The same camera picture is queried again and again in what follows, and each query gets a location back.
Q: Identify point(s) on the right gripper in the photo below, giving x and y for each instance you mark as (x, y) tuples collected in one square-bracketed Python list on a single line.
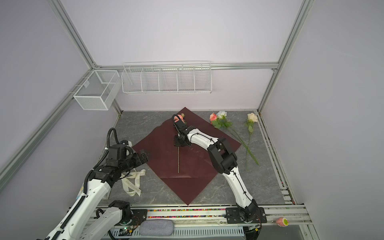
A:
[(176, 143)]

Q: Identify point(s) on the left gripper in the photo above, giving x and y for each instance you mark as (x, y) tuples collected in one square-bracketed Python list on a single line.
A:
[(138, 160)]

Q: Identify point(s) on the double pink fake rose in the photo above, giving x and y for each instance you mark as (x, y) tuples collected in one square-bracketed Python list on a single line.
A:
[(178, 117)]

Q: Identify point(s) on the single pink fake rose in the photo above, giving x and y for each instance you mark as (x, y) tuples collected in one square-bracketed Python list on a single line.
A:
[(219, 120)]

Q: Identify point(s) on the cream fake rose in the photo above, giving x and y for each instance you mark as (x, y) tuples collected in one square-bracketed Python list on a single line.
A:
[(250, 123)]

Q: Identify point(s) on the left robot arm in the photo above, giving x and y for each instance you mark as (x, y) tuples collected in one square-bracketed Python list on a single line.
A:
[(96, 185)]

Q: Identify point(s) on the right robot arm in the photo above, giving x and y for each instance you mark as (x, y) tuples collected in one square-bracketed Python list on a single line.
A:
[(224, 161)]

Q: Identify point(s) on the cream ribbon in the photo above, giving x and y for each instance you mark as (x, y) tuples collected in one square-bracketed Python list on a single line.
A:
[(131, 183)]

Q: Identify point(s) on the white mesh box basket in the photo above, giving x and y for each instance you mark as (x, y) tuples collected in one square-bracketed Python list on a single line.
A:
[(99, 90)]

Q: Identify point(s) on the grey foam pad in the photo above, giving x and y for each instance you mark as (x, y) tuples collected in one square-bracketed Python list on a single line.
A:
[(157, 228)]

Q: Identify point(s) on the pink round object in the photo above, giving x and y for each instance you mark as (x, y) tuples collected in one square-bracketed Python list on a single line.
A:
[(282, 222)]

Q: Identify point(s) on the white wire shelf basket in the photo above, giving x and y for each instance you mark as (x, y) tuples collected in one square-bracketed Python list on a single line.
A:
[(167, 77)]

